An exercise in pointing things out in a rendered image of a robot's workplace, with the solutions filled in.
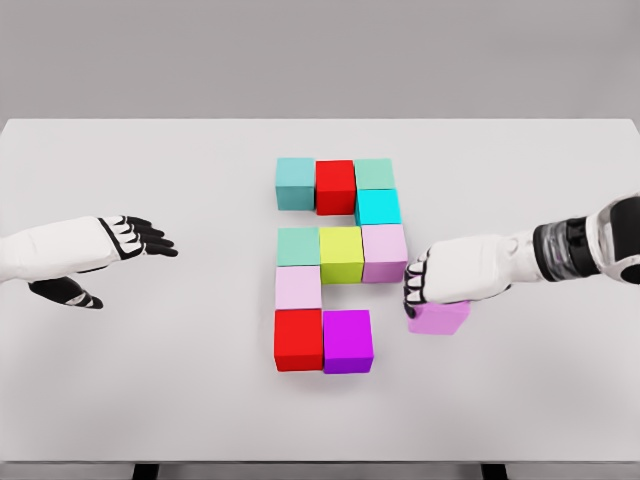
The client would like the magenta purple cube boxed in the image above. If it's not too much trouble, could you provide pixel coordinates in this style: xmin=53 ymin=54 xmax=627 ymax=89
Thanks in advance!
xmin=322 ymin=309 xmax=375 ymax=375

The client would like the pale pink cube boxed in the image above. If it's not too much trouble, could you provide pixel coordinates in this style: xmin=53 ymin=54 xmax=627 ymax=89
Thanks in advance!
xmin=360 ymin=223 xmax=410 ymax=284
xmin=274 ymin=265 xmax=323 ymax=312

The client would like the teal blue cube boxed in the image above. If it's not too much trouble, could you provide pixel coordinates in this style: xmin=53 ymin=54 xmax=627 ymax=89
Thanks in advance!
xmin=275 ymin=157 xmax=317 ymax=212

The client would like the orchid pink cube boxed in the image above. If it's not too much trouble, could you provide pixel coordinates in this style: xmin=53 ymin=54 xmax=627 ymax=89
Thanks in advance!
xmin=406 ymin=299 xmax=472 ymax=337

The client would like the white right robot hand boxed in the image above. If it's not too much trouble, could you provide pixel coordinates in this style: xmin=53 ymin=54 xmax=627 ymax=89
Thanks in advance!
xmin=402 ymin=235 xmax=513 ymax=320

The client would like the bright cyan cube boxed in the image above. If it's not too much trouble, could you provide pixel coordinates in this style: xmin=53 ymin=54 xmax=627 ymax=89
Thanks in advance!
xmin=354 ymin=188 xmax=404 ymax=227

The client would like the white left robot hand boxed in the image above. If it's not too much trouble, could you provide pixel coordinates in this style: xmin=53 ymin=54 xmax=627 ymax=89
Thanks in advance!
xmin=27 ymin=215 xmax=179 ymax=311

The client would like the mint green cube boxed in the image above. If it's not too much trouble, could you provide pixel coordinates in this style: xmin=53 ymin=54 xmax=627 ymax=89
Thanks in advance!
xmin=354 ymin=158 xmax=396 ymax=192
xmin=276 ymin=226 xmax=322 ymax=268

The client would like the yellow-green cube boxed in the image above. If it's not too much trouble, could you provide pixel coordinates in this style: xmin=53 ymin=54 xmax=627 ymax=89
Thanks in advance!
xmin=318 ymin=225 xmax=365 ymax=286

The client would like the red cube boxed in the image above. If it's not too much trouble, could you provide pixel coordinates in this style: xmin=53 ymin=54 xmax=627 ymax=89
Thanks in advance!
xmin=273 ymin=308 xmax=325 ymax=373
xmin=314 ymin=159 xmax=357 ymax=217

